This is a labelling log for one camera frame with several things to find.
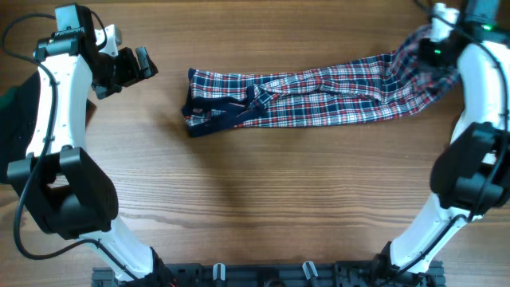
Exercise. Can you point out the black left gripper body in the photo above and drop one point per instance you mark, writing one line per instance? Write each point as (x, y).
(116, 71)

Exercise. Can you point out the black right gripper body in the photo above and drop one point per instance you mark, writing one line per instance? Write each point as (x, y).
(430, 53)

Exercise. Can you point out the plaid sleeveless shirt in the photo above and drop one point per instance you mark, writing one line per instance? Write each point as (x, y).
(381, 87)

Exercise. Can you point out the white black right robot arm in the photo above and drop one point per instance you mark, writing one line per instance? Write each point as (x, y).
(472, 175)

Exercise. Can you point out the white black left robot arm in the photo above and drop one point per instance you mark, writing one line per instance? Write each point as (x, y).
(58, 183)

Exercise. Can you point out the green folded shirt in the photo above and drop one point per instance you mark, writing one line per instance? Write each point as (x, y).
(9, 97)

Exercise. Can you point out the black folded polo shirt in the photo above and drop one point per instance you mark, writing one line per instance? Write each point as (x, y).
(18, 123)

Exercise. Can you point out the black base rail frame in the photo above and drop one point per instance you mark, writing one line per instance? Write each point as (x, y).
(338, 274)

